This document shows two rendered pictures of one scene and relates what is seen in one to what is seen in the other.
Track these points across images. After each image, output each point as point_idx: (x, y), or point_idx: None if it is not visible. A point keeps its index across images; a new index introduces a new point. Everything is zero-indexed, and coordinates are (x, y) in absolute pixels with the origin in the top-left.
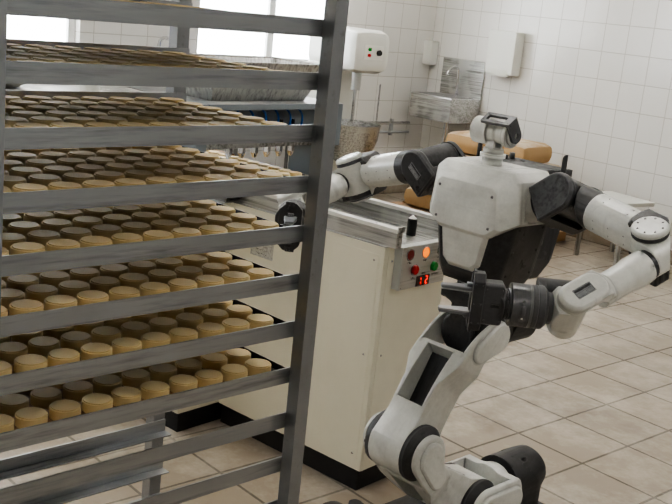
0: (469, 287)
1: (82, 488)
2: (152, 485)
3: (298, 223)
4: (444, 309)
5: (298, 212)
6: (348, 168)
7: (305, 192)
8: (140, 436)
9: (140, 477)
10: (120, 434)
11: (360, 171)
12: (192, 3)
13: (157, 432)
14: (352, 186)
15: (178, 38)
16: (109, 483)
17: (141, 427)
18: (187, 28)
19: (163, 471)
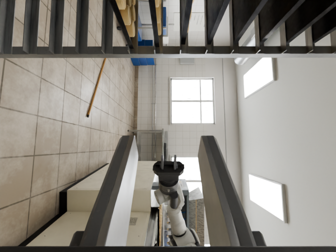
0: (252, 236)
1: (33, 0)
2: (18, 48)
3: (171, 171)
4: (127, 146)
5: (178, 170)
6: (190, 234)
7: (179, 197)
8: (55, 36)
9: (26, 33)
10: (60, 23)
11: (190, 243)
12: (315, 53)
13: (54, 48)
14: (180, 238)
15: (294, 46)
16: (30, 16)
17: (61, 37)
18: (300, 52)
19: (24, 48)
